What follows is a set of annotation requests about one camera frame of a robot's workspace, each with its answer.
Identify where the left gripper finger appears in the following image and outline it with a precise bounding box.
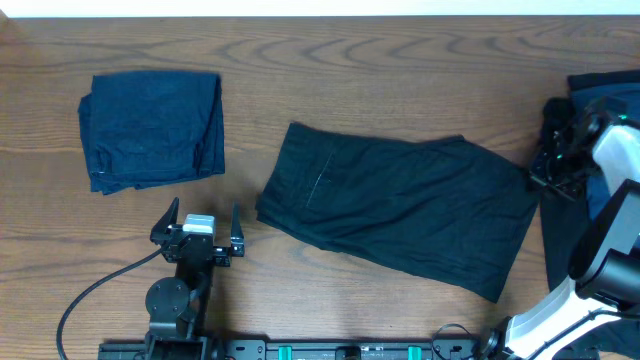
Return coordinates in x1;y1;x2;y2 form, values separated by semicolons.
230;204;245;257
150;197;179;245

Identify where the black shorts garment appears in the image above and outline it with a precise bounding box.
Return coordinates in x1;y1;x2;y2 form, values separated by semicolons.
256;123;538;302

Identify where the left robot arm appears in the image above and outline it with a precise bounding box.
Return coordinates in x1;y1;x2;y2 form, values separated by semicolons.
143;199;245;360

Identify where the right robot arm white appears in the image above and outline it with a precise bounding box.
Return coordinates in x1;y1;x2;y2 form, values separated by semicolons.
476;96;639;359

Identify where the blue garment in pile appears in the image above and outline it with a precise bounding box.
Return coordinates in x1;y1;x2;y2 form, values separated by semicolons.
571;83;639;219

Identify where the folded navy blue garment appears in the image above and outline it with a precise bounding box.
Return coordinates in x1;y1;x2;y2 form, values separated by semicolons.
78;71;225;195

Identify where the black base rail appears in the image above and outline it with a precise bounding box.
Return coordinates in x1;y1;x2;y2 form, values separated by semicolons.
97;338;566;360

